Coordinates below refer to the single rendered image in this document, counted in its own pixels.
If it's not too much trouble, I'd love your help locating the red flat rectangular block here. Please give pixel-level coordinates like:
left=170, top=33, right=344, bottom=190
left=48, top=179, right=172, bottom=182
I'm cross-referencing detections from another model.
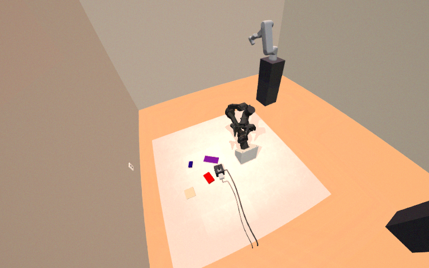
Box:
left=203, top=172, right=214, bottom=184

